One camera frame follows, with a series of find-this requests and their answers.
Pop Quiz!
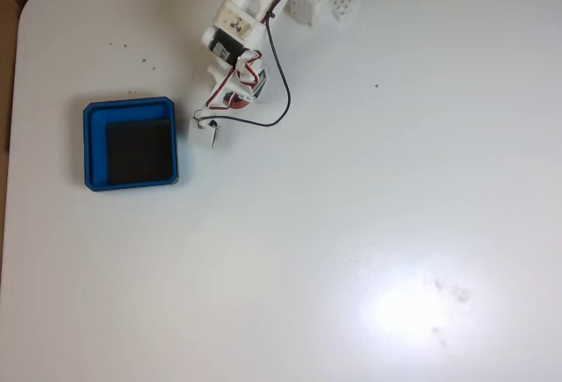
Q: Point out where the blue square box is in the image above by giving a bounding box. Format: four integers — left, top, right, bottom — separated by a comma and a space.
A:
82, 96, 180, 193

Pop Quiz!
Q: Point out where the white camera box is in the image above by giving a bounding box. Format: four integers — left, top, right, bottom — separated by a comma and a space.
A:
187, 115, 222, 151

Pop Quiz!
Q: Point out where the red tape roll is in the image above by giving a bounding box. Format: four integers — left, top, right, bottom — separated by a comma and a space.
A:
228, 93, 256, 111

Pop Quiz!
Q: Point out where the red white servo wire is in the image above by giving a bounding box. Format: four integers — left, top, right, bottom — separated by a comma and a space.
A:
205, 49, 264, 109

